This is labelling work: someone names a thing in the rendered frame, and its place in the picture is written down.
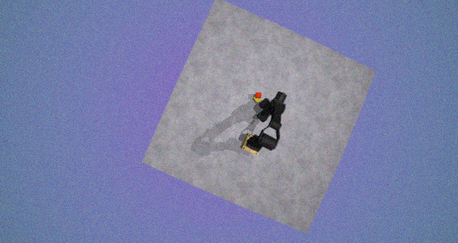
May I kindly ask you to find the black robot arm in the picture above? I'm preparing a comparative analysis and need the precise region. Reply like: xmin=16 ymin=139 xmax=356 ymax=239
xmin=246 ymin=91 xmax=286 ymax=152

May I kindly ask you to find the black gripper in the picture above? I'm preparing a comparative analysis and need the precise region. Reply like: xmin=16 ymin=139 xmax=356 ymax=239
xmin=257 ymin=105 xmax=270 ymax=122

